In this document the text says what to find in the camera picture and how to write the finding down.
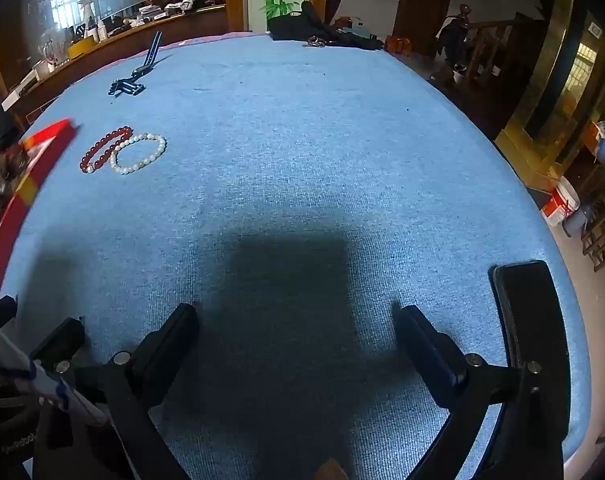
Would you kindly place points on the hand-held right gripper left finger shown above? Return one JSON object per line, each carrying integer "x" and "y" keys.
{"x": 170, "y": 340}

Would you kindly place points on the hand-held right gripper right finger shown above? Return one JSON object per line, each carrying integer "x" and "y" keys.
{"x": 432, "y": 355}

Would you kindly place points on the red gift box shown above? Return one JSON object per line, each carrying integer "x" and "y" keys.
{"x": 17, "y": 215}

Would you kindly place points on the white and red bucket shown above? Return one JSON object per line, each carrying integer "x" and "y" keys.
{"x": 560, "y": 205}

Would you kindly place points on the blue table cloth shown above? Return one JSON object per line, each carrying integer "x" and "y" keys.
{"x": 302, "y": 170}

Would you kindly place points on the flat white box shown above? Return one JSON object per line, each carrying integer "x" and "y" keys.
{"x": 20, "y": 87}

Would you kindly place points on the yellow box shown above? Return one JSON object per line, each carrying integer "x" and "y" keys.
{"x": 77, "y": 49}

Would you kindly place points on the curved wooden counter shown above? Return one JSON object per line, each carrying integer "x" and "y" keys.
{"x": 132, "y": 35}

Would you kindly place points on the wooden stair railing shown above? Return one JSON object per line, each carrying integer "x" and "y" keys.
{"x": 487, "y": 45}

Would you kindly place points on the dark statue with jacket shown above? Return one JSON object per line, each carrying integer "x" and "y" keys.
{"x": 455, "y": 27}

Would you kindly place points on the metal key bunch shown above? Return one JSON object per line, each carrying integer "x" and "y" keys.
{"x": 313, "y": 43}

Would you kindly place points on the white spray bottle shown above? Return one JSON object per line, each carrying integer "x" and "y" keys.
{"x": 85, "y": 10}

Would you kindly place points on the black bag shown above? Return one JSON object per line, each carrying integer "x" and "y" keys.
{"x": 302, "y": 25}

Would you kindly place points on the wooden door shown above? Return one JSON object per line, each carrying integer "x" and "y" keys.
{"x": 422, "y": 5}

